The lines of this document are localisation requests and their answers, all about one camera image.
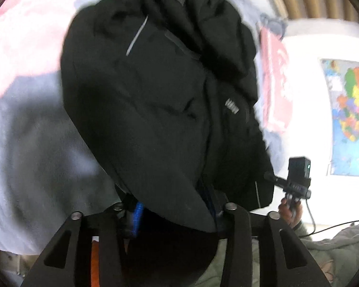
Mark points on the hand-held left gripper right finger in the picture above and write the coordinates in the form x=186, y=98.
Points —
x=236, y=230

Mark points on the grey cushion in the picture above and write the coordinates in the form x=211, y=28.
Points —
x=273, y=24

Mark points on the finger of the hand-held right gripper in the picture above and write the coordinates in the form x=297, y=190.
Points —
x=275, y=179

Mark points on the black hooded jacket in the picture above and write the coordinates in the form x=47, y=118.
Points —
x=161, y=95

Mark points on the pink pillow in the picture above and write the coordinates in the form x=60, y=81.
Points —
x=276, y=77

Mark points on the person's grey-green sleeved forearm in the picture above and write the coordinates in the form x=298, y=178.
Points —
x=335, y=254

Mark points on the colourful wall map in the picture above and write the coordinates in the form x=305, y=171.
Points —
x=351, y=116

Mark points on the person's right hand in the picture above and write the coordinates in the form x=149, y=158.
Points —
x=290, y=212

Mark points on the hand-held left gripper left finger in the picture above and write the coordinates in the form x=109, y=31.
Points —
x=139, y=215

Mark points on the orange object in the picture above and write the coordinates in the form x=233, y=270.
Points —
x=94, y=263

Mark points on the grey pink floral blanket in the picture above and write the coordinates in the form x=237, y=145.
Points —
x=27, y=110

